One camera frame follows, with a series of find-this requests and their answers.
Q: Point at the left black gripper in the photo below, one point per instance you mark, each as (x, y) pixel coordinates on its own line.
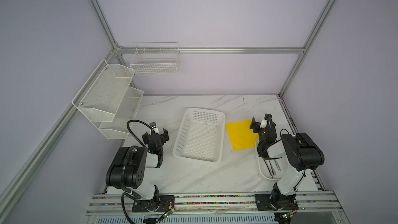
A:
(155, 137)

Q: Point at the silver metal knife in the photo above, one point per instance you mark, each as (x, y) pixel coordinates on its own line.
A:
(267, 165)

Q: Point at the white rectangular plastic tray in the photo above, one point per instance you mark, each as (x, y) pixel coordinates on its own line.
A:
(263, 171)

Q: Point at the silver metal fork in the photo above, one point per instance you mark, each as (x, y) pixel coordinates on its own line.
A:
(277, 165)

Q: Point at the white perforated plastic basket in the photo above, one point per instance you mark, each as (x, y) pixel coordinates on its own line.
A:
(200, 137)

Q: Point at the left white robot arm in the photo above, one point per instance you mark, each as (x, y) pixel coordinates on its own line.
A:
(129, 165)

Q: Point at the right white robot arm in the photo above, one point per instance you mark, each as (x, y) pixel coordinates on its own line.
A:
(287, 160)

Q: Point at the white two-tier mesh shelf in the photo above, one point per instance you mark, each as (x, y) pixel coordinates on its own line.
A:
(108, 99)

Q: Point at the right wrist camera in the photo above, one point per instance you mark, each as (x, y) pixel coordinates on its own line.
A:
(265, 121)

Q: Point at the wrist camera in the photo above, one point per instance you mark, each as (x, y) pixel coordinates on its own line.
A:
(265, 121)
(154, 128)

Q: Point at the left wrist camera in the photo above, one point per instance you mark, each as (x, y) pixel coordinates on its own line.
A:
(154, 128)

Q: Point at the aluminium front mounting rail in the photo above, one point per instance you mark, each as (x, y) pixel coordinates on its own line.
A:
(311, 207)

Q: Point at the white wire wall basket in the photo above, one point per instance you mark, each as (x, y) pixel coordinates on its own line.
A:
(156, 58)

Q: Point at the aluminium cage frame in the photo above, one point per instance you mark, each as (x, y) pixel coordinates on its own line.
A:
(20, 183)

